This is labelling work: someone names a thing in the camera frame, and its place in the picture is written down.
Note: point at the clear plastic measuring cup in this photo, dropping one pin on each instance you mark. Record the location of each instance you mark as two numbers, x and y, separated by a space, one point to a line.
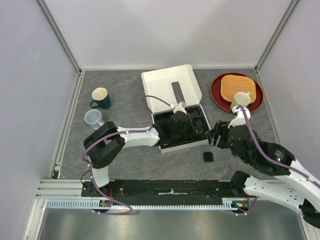
94 118

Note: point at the red round tray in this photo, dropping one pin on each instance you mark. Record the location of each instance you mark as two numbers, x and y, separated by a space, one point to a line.
215 91

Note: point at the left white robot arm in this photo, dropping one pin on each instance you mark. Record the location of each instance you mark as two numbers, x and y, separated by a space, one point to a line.
104 144

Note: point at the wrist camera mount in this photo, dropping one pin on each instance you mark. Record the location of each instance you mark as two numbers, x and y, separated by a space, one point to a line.
179 107
241 118

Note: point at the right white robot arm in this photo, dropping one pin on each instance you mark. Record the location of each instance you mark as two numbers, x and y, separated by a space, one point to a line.
273 160

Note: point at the white slotted cable duct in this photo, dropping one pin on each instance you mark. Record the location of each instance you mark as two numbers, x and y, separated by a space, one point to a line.
98 205

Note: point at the black comb guard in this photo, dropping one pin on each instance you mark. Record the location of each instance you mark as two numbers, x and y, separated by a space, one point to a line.
208 157

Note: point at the light green cup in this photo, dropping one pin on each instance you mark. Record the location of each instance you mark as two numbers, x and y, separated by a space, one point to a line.
241 98

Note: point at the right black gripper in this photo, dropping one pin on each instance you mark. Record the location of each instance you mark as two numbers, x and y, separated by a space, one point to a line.
220 128

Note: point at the dark green mug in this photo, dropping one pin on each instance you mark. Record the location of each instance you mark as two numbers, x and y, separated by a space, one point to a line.
100 99

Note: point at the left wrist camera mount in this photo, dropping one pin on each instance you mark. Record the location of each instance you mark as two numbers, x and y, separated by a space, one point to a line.
179 107

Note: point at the black plastic tray insert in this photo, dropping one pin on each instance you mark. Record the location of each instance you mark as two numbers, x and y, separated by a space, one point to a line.
197 130

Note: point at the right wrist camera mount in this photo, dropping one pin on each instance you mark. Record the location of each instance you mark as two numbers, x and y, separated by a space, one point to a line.
241 118

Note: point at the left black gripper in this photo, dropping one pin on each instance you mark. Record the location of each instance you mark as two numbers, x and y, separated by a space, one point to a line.
188 123

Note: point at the woven bamboo mat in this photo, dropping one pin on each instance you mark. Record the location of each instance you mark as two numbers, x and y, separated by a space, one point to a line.
231 84

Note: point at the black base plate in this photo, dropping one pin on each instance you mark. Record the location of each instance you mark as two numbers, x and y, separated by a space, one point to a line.
171 192

